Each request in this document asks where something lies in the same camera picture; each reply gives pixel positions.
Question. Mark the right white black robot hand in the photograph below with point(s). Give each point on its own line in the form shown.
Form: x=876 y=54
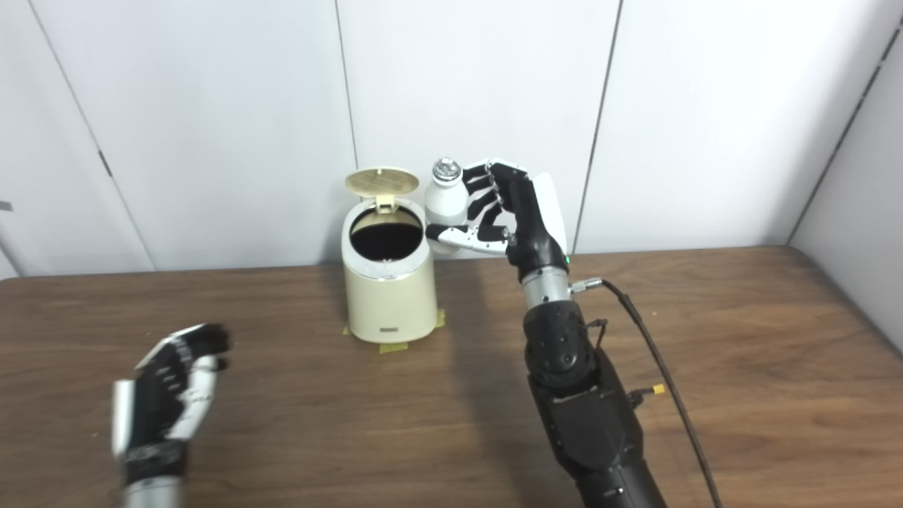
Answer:
x=529 y=226

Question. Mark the cream-colored bin body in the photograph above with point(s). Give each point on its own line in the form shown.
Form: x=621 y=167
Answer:
x=391 y=303

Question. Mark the black wall panel hinge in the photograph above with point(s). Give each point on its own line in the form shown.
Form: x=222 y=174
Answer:
x=106 y=164

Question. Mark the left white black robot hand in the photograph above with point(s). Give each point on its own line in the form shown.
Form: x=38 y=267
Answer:
x=159 y=409

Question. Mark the small white plastic bottle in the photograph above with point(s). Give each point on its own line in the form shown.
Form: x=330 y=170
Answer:
x=444 y=201

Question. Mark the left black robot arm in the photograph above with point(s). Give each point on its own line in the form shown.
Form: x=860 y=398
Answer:
x=152 y=495

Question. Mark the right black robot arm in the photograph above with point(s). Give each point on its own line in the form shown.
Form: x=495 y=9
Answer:
x=585 y=409

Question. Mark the round cream bin lid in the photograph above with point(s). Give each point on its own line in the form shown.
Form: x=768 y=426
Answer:
x=381 y=181

